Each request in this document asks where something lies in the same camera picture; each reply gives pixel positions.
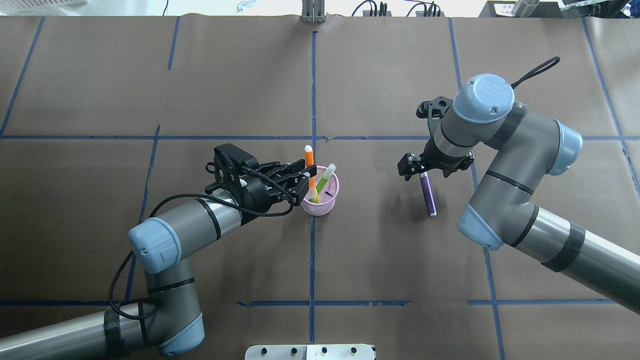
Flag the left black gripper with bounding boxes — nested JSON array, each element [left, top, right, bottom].
[[235, 161, 317, 218]]

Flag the green highlighter pen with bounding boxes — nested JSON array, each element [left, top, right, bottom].
[[315, 162, 337, 194]]

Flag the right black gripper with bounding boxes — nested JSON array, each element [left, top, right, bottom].
[[397, 147, 474, 182]]

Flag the aluminium frame post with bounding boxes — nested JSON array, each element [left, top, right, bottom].
[[301, 0, 326, 24]]

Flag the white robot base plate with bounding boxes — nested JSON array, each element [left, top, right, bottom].
[[244, 343, 377, 360]]

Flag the left black camera cable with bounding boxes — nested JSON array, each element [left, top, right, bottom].
[[108, 167, 296, 321]]

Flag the black camera cable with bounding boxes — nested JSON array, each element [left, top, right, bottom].
[[108, 167, 296, 321], [510, 56, 561, 90]]

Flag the yellow highlighter pen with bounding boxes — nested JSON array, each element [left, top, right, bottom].
[[308, 187, 322, 204]]

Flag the black cables on table edge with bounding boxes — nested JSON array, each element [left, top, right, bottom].
[[350, 0, 443, 18]]

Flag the right black camera cable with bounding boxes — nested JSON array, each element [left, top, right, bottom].
[[510, 56, 561, 90]]

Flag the pink mesh pen holder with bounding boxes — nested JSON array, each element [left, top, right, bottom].
[[301, 166, 339, 217]]

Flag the orange highlighter pen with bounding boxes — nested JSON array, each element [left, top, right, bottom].
[[304, 145, 318, 201]]

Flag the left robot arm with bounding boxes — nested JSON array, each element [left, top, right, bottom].
[[1, 158, 317, 360]]

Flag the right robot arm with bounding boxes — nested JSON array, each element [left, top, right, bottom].
[[397, 73, 640, 313]]

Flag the purple highlighter pen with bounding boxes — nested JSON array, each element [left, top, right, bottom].
[[419, 171, 438, 217]]

